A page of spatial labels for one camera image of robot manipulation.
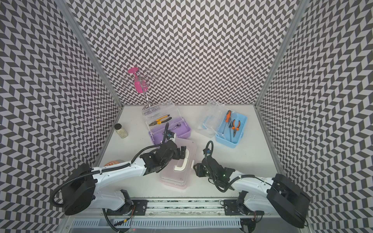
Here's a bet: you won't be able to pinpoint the orange patterned plate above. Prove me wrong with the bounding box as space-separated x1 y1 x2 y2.
104 159 124 167

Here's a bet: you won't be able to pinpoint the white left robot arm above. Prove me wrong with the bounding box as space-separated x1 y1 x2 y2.
49 125 184 216

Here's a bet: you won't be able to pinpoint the blue toolbox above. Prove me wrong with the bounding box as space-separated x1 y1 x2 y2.
196 101 248 148

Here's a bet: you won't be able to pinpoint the yellow black pliers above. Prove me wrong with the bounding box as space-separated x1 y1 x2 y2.
149 115 172 126

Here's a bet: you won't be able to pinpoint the pink toolbox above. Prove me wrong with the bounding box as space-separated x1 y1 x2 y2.
159 137 197 189

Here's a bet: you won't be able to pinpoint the orange handled screwdriver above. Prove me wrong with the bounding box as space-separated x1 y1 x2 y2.
222 110 232 134

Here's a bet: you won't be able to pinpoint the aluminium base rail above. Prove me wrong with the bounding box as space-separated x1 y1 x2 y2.
56 198 312 233

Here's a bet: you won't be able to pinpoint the pink glass on rack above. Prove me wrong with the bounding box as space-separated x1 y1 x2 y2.
128 67 148 94

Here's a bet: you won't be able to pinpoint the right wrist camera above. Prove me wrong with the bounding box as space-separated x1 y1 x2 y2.
204 148 211 156

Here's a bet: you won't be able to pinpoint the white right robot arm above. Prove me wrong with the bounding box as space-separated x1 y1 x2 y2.
193 141 311 229

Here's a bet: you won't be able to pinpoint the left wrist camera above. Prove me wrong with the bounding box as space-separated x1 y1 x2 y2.
166 131 176 142

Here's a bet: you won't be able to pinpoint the glass jar black lid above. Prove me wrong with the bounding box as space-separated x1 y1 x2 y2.
114 123 128 138

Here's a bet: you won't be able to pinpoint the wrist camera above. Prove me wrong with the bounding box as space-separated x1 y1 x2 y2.
166 131 176 142
204 148 211 156

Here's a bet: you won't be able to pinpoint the purple toolbox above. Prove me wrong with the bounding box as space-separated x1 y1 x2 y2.
142 101 191 145

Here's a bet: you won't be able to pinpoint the orange handled pliers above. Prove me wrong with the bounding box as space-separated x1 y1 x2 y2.
230 119 241 137

